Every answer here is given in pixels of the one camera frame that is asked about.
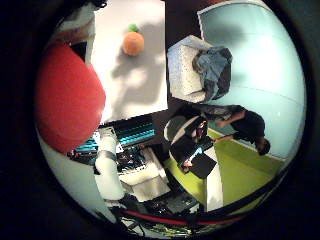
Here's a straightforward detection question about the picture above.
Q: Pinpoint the orange plush toy green top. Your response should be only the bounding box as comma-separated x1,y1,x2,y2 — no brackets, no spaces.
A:
121,23,146,57

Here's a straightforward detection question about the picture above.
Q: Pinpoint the red plush apple toy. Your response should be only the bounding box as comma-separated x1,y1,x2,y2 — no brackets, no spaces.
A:
34,41,107,155

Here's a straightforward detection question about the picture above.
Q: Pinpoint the white dotted armchair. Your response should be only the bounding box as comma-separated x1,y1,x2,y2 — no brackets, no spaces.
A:
166,34,214,104

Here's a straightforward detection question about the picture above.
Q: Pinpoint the teal and black striped mat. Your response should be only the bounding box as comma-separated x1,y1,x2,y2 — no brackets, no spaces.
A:
71,122,157,158

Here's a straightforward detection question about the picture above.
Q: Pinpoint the blue grey jacket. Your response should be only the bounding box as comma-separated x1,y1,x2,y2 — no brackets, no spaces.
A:
192,45,234,102

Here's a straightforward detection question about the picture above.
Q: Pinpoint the white box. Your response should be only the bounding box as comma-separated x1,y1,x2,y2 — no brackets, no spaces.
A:
118,159,173,203

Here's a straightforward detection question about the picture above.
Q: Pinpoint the black laptop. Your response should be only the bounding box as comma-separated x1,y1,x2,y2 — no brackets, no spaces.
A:
191,152,218,180

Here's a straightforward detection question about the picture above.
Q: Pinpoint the person in black shirt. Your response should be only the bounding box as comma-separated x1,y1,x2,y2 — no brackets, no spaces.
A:
213,104,272,157

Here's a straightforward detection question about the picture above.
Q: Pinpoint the red cable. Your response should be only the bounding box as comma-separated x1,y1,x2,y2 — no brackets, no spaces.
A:
119,208,248,228

